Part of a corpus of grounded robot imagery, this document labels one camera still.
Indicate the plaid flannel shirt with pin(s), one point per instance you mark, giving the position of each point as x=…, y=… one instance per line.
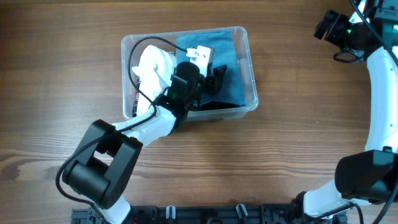
x=136, y=102

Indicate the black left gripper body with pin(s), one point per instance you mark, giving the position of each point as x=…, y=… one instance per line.
x=206, y=84

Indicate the white printed t-shirt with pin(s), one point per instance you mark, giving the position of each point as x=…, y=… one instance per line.
x=152, y=77

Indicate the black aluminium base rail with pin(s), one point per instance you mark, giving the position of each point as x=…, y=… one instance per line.
x=263, y=214

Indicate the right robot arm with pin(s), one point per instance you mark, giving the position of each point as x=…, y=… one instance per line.
x=370, y=177

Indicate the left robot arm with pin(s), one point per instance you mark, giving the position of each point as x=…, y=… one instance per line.
x=98, y=172

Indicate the blue jeans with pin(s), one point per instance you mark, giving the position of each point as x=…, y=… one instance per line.
x=232, y=90

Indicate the clear plastic storage bin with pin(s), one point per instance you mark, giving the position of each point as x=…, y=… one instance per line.
x=241, y=44

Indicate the black garment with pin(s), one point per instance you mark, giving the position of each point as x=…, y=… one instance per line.
x=213, y=105

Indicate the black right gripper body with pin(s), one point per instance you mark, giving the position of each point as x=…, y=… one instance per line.
x=339, y=33

